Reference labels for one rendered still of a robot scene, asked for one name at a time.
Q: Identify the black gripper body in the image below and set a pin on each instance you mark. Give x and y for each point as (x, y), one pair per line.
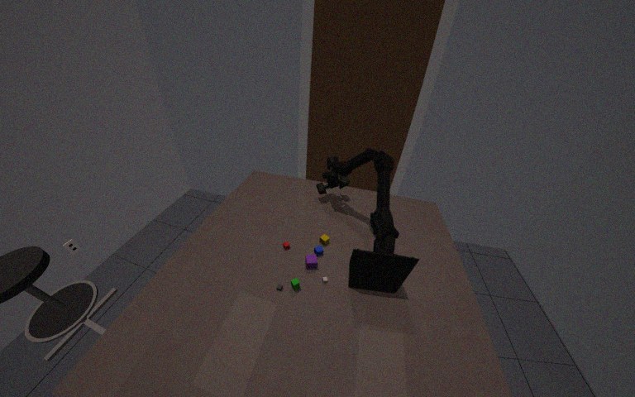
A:
(322, 188)

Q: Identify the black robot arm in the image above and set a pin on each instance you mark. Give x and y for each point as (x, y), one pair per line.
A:
(381, 220)

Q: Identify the purple block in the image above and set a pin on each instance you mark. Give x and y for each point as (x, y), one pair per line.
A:
(311, 262)

